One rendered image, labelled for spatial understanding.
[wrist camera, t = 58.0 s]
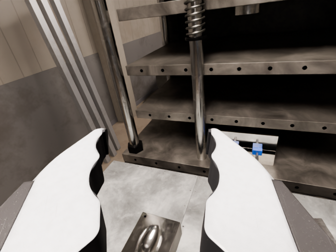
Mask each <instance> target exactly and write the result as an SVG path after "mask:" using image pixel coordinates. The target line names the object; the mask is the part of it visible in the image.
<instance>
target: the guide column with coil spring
mask: <svg viewBox="0 0 336 252"><path fill-rule="evenodd" d="M199 4H202V0H197V1H193V2H190V3H187V8H188V7H192V6H196V5H199ZM199 11H202V6H201V7H197V8H194V9H190V10H187V14H191V13H195V12H199ZM201 17H202V13H200V14H197V15H193V16H189V17H187V19H188V21H190V20H194V19H198V18H201ZM202 23H203V20H199V21H195V22H191V23H188V27H192V26H196V25H200V24H202ZM202 29H203V26H201V27H197V28H193V29H189V30H188V33H193V32H197V31H201V30H202ZM200 36H203V33H198V34H194V35H189V37H190V38H193V37H200ZM189 49H190V64H191V79H192V94H193V109H194V124H195V139H196V155H197V158H198V159H199V160H205V159H206V158H207V154H206V148H207V138H206V108H205V79H204V50H203V40H197V41H190V42H189Z"/></svg>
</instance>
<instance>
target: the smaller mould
mask: <svg viewBox="0 0 336 252"><path fill-rule="evenodd" d="M181 236H182V229H181V223H180V222H178V221H175V220H171V219H168V218H164V217H160V216H157V215H153V214H150V213H146V212H142V214H141V216H140V218H139V220H138V221H137V223H136V225H135V227H134V229H133V231H132V232H131V234H130V236H129V238H128V240H127V242H126V243H125V245H124V247H123V249H122V251H121V252H176V251H177V248H178V245H179V242H180V239H181Z"/></svg>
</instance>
